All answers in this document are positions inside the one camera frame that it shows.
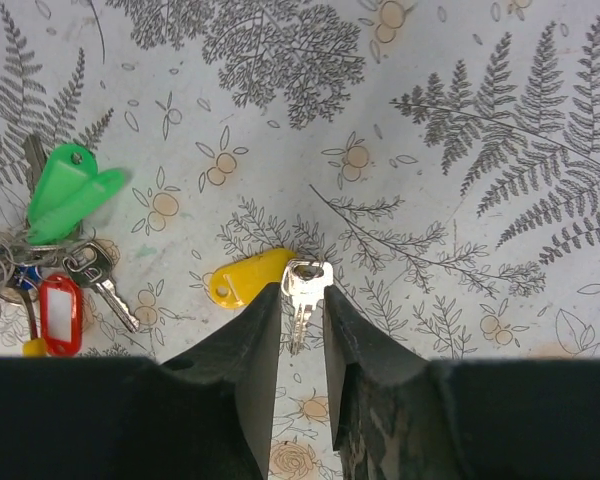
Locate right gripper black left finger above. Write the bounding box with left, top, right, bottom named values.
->
left=0, top=283, right=281, bottom=479

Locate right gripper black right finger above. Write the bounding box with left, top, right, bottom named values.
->
left=323, top=286, right=600, bottom=479

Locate yellow key tag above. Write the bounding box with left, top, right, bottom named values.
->
left=209, top=248, right=296, bottom=309

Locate silver key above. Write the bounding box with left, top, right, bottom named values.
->
left=61, top=241, right=140, bottom=333
left=281, top=259, right=334, bottom=355

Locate red key tag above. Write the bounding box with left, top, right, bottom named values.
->
left=39, top=273, right=83, bottom=357

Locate blue key tag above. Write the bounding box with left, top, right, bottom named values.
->
left=12, top=265, right=42, bottom=291

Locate green key tag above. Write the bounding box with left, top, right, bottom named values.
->
left=27, top=168, right=128, bottom=246
left=27, top=144, right=98, bottom=226

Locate patterned bracelet keyring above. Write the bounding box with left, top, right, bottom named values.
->
left=0, top=219, right=61, bottom=357

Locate silver key on keyring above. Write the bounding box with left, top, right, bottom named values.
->
left=61, top=241, right=140, bottom=333

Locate floral table mat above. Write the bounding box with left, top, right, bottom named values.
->
left=0, top=1, right=600, bottom=479

